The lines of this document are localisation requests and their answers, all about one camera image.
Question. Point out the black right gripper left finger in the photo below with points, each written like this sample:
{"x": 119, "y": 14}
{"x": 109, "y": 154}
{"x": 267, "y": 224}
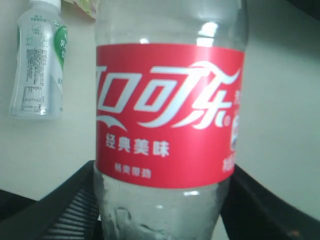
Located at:
{"x": 69, "y": 212}

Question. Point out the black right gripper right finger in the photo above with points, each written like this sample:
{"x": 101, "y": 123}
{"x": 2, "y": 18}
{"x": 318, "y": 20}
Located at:
{"x": 252, "y": 212}

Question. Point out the clear cola bottle red label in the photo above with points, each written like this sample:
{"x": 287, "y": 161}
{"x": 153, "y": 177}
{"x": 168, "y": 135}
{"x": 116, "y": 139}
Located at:
{"x": 169, "y": 78}

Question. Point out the green white label bottle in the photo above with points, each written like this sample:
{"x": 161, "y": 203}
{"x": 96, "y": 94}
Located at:
{"x": 42, "y": 39}

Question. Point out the yellow bottle red cap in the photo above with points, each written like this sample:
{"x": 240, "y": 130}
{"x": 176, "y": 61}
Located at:
{"x": 89, "y": 7}

